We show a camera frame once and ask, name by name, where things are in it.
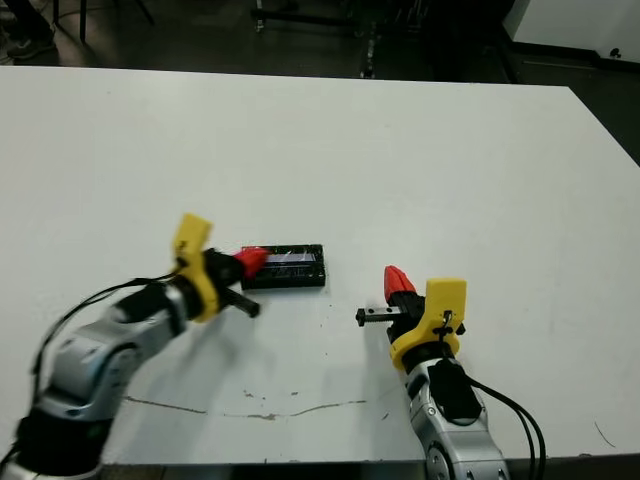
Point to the left gripper yellow black body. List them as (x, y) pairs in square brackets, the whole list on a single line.
[(192, 235)]

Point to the small black knob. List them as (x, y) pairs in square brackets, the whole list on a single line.
[(616, 52)]

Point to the thin black chair leg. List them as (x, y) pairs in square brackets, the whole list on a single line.
[(146, 12)]

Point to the dark sneaker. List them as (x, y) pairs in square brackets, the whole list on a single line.
[(30, 50)]

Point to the silver black stand pole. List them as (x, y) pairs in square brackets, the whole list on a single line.
[(369, 55)]

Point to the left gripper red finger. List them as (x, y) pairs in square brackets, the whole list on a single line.
[(254, 270), (252, 256)]

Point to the black glossy box lid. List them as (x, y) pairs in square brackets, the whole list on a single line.
[(295, 272)]

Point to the right gripper yellow black body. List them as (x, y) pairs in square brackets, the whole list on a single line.
[(445, 300)]

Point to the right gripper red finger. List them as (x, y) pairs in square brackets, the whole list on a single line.
[(391, 285), (407, 285)]

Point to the white cabinet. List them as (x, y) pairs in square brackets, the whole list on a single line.
[(575, 20)]

